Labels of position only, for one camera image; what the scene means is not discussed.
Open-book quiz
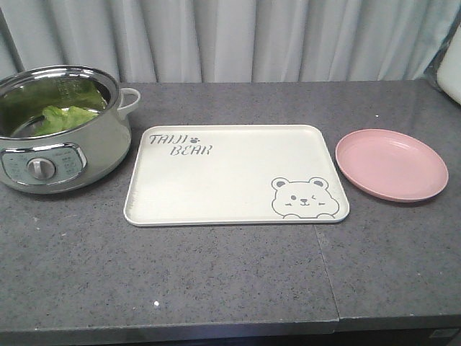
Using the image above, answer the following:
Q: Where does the cream bear serving tray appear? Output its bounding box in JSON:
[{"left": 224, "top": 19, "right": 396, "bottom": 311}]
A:
[{"left": 124, "top": 125, "right": 349, "bottom": 226}]

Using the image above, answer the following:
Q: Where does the green lettuce leaf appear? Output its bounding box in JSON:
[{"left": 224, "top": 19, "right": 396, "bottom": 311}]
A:
[{"left": 33, "top": 106, "right": 98, "bottom": 136}]

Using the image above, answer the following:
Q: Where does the grey pleated curtain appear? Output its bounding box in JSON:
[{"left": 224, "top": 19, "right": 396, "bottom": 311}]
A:
[{"left": 1, "top": 1, "right": 460, "bottom": 83}]

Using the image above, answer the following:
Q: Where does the pink round plate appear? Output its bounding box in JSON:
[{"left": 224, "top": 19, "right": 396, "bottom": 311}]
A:
[{"left": 335, "top": 129, "right": 449, "bottom": 203}]

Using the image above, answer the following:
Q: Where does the green electric cooking pot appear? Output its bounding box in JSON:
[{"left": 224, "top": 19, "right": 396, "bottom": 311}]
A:
[{"left": 1, "top": 65, "right": 140, "bottom": 194}]

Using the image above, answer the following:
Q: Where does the white rice cooker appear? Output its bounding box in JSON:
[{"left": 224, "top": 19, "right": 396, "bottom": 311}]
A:
[{"left": 437, "top": 36, "right": 460, "bottom": 104}]

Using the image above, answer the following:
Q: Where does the black drawer disinfection cabinet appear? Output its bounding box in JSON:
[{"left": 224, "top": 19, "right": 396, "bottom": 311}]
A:
[{"left": 332, "top": 327, "right": 460, "bottom": 345}]

